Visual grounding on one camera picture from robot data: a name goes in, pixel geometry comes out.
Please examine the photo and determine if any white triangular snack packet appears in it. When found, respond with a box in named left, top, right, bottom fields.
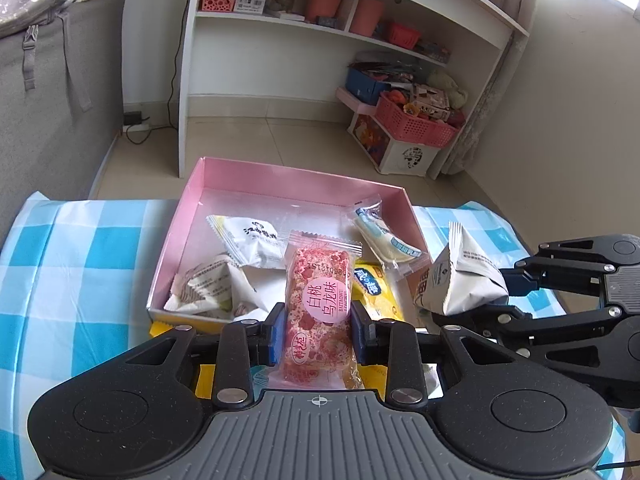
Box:
left=414, top=221, right=510, bottom=317

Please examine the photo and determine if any white triangular packet green print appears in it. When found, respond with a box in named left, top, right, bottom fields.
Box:
left=164, top=254, right=273, bottom=322

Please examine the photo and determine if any pink plastic tray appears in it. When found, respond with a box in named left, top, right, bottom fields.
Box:
left=336, top=86, right=378, bottom=117

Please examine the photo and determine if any pink cardboard box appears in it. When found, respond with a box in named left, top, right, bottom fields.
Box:
left=146, top=156, right=433, bottom=333

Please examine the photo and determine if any pink snack bar packet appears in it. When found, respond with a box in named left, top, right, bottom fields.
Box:
left=280, top=230, right=363, bottom=392

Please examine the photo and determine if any white and blue cake packet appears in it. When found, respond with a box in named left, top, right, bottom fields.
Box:
left=342, top=195, right=433, bottom=281

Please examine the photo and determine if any yellow packet blue label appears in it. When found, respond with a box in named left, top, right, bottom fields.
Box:
left=352, top=260, right=407, bottom=323

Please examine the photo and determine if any orange plastic pot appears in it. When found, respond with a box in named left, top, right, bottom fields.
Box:
left=349, top=0, right=385, bottom=37

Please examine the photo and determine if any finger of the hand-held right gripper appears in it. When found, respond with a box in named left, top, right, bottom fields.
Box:
left=500, top=237, right=615, bottom=298
left=432, top=304, right=626, bottom=359

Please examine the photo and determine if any grey sofa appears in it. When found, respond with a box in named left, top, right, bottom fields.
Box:
left=0, top=0, right=126, bottom=241

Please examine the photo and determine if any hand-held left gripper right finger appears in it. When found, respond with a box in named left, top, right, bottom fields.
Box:
left=349, top=300, right=516, bottom=407

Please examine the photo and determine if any white bookshelf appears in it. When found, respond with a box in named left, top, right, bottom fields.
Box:
left=177, top=0, right=531, bottom=181

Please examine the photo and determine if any orange pen pot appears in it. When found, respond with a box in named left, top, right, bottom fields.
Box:
left=306, top=0, right=343, bottom=22

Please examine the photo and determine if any large pink basket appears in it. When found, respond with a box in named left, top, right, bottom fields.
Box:
left=375, top=92, right=463, bottom=148

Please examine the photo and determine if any blue checked tablecloth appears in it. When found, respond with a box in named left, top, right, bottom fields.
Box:
left=0, top=192, right=626, bottom=480

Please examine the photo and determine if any yellow waffle snack packet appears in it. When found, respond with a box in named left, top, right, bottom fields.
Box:
left=150, top=321, right=386, bottom=398

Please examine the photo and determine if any blue storage box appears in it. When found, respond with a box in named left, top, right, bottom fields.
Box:
left=346, top=65, right=391, bottom=106

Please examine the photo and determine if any white packet blue print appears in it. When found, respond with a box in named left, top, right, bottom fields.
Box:
left=206, top=214, right=286, bottom=268

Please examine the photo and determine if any black power cable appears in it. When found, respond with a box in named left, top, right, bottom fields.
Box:
left=122, top=25, right=182, bottom=147

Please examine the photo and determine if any white printed storage box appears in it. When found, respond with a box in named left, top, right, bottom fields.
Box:
left=347, top=110, right=441, bottom=176

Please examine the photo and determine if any small red basket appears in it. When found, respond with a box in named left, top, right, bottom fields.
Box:
left=387, top=22, right=422, bottom=50

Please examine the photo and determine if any printed carton box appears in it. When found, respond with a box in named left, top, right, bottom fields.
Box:
left=410, top=85, right=451, bottom=121

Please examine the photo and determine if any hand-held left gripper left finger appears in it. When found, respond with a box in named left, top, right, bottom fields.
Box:
left=125, top=302, right=287, bottom=408

